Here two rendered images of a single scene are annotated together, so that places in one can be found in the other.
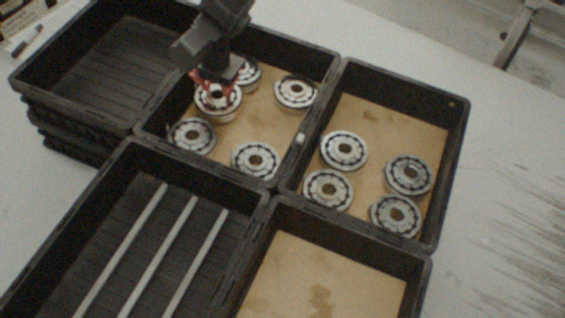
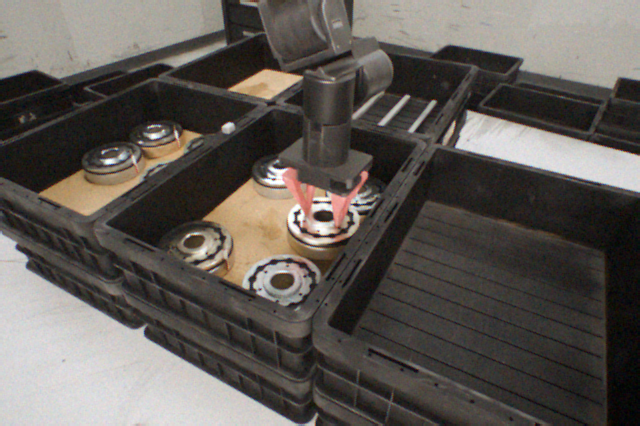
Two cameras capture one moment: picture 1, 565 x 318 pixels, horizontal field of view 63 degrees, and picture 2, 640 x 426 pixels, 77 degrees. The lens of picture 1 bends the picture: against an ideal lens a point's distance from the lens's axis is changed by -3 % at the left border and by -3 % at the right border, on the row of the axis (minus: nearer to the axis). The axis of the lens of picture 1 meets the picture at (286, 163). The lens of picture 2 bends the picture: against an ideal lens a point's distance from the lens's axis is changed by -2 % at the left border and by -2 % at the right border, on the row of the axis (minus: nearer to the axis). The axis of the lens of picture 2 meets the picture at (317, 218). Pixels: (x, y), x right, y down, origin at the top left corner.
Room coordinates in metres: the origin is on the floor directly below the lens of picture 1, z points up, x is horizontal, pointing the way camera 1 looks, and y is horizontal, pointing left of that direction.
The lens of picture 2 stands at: (1.12, 0.26, 1.24)
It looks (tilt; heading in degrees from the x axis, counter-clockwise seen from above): 39 degrees down; 193
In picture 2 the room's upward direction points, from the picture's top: straight up
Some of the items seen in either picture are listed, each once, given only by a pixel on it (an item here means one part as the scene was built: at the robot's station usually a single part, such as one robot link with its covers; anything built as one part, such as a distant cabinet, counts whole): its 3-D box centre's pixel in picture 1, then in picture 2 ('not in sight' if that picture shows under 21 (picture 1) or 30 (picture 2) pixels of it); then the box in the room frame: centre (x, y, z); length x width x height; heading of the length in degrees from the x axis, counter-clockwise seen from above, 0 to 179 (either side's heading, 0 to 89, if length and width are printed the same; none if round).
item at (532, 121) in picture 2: not in sight; (522, 156); (-0.51, 0.76, 0.37); 0.40 x 0.30 x 0.45; 67
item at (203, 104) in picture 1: (218, 96); (323, 219); (0.69, 0.17, 0.88); 0.10 x 0.10 x 0.01
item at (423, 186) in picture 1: (409, 174); (111, 156); (0.58, -0.26, 0.86); 0.10 x 0.10 x 0.01
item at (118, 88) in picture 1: (126, 64); (494, 287); (0.75, 0.40, 0.87); 0.40 x 0.30 x 0.11; 165
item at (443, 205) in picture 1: (382, 144); (131, 136); (0.59, -0.18, 0.92); 0.40 x 0.30 x 0.02; 165
